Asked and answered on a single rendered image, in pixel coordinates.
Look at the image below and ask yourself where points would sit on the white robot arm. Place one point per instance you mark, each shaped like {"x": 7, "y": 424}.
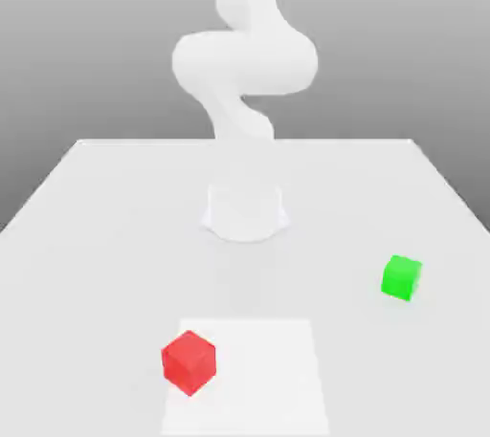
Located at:
{"x": 245, "y": 62}

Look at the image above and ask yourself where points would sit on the small green cube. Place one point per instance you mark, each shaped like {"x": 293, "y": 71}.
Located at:
{"x": 400, "y": 278}

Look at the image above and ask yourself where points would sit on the small red cube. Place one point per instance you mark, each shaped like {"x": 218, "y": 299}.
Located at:
{"x": 188, "y": 362}

